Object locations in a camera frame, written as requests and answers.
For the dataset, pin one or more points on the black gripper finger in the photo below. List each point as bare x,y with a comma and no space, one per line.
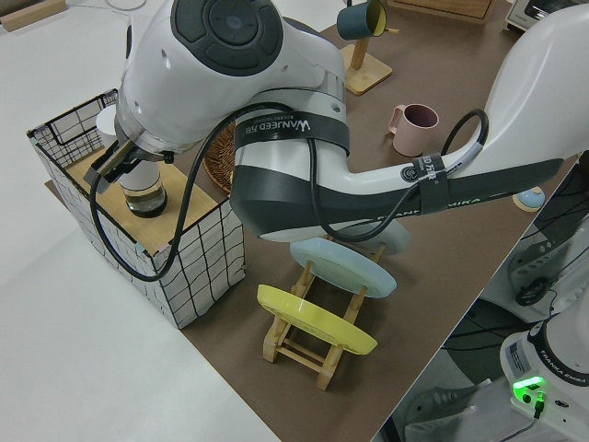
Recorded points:
110,168

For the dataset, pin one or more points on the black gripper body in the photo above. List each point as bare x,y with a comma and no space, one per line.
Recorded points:
149,154

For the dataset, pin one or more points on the pink mug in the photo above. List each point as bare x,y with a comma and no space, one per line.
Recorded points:
409,140

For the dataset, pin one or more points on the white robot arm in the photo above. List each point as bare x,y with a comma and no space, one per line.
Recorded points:
184,69

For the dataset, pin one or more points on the round wicker basket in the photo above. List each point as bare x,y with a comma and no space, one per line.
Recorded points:
218,161

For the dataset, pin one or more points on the wooden board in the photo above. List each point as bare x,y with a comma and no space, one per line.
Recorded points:
147,230

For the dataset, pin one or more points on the wooden block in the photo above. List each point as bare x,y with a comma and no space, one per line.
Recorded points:
27,16

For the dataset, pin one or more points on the light blue plate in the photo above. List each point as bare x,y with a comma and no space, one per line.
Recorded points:
340,271

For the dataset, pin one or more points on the yellow plate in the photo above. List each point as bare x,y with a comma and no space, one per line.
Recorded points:
313,317

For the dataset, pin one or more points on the wooden mug tree stand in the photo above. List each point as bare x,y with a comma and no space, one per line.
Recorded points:
368,76

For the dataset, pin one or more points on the teal mug yellow inside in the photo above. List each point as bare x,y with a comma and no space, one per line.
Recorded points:
352,20

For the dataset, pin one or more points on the grey plate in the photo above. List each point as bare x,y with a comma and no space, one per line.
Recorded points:
398,239

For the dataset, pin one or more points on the wooden dish rack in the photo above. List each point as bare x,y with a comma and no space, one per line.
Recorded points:
326,368

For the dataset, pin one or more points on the brown table mat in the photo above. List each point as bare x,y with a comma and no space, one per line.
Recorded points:
437,276

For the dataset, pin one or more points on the wooden cabinet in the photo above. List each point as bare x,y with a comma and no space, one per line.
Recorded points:
437,9

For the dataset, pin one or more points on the blue dome with wooden base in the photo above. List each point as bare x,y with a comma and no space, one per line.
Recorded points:
529,202

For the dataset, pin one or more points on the grey power strip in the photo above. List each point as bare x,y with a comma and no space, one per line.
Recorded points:
534,262

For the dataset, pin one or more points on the white toaster oven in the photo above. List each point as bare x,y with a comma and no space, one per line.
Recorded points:
529,11

